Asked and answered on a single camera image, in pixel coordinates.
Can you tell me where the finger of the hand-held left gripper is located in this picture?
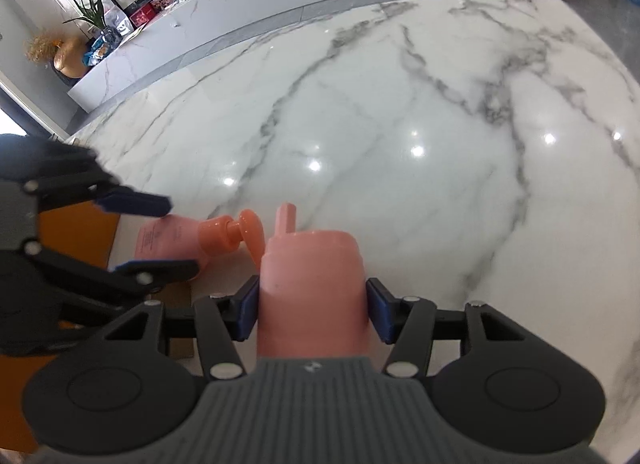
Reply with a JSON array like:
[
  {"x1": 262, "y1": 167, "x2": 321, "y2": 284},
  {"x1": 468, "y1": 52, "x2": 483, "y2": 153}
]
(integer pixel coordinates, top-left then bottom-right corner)
[
  {"x1": 25, "y1": 166, "x2": 174, "y2": 219},
  {"x1": 24, "y1": 240, "x2": 202, "y2": 327}
]

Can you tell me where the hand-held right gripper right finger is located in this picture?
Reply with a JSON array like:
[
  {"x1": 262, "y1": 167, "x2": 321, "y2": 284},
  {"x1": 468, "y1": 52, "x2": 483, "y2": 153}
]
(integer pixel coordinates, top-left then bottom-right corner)
[{"x1": 365, "y1": 278, "x2": 527, "y2": 379}]

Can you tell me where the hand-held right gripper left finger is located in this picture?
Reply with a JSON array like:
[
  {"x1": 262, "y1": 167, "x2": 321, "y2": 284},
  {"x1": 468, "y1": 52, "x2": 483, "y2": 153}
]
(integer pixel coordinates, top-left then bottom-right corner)
[{"x1": 102, "y1": 275, "x2": 261, "y2": 381}]

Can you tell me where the pink pump bottle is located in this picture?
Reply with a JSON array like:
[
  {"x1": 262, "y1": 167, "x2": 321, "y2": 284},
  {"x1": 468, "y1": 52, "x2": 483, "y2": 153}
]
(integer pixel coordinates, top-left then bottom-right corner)
[{"x1": 132, "y1": 209, "x2": 266, "y2": 283}]

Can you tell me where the orange cardboard box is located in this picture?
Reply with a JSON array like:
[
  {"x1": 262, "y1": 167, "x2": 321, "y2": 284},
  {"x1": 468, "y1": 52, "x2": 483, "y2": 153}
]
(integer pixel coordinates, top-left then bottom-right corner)
[{"x1": 0, "y1": 213, "x2": 121, "y2": 452}]

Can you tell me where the large pink bottle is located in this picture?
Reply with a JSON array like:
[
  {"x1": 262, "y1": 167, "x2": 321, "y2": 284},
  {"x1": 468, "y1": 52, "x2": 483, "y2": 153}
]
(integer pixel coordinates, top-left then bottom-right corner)
[{"x1": 256, "y1": 203, "x2": 373, "y2": 362}]

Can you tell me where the blue snack packet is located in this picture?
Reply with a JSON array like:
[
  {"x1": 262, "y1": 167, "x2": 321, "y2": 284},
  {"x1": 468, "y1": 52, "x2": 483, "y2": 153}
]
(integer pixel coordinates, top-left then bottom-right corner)
[{"x1": 84, "y1": 41, "x2": 112, "y2": 66}]

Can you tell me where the golden vase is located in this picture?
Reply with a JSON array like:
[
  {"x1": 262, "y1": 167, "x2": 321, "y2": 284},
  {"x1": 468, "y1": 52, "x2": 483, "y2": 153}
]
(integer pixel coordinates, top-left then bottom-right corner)
[{"x1": 52, "y1": 36, "x2": 91, "y2": 78}]

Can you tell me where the dried flower bunch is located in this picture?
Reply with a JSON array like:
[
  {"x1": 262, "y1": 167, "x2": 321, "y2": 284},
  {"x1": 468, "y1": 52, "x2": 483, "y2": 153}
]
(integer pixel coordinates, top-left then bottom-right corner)
[{"x1": 24, "y1": 32, "x2": 64, "y2": 63}]

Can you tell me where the green long-leaf plant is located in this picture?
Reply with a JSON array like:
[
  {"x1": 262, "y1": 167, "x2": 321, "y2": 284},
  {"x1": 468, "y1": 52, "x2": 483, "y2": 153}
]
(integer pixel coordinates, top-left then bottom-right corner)
[{"x1": 64, "y1": 0, "x2": 113, "y2": 44}]

